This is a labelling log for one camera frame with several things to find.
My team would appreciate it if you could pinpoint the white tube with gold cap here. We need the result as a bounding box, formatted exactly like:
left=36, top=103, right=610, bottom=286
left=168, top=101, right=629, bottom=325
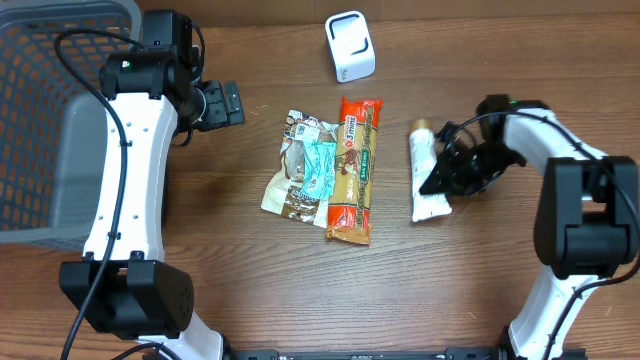
left=409, top=118, right=452, bottom=223

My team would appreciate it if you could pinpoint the orange spaghetti pasta package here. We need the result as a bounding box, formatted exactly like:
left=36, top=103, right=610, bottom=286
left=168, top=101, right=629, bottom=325
left=326, top=99, right=384, bottom=246

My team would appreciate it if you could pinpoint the dried mushroom pouch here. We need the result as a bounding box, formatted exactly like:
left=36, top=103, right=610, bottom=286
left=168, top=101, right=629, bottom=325
left=261, top=110, right=338, bottom=228

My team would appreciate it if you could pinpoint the green tissue packet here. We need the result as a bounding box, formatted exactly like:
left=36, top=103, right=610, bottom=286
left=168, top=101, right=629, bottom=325
left=302, top=142, right=336, bottom=200

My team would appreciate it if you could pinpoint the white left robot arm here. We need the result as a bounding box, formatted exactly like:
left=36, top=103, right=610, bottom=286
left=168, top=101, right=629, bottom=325
left=59, top=10, right=245, bottom=359

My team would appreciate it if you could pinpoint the white barcode scanner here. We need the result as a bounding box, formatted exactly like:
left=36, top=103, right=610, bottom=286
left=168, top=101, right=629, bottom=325
left=324, top=10, right=376, bottom=83

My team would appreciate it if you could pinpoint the grey plastic shopping basket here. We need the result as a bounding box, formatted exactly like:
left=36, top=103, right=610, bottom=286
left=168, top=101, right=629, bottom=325
left=1, top=0, right=141, bottom=251

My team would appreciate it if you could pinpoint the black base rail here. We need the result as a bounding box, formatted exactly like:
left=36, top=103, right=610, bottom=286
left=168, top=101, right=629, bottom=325
left=222, top=347, right=516, bottom=360

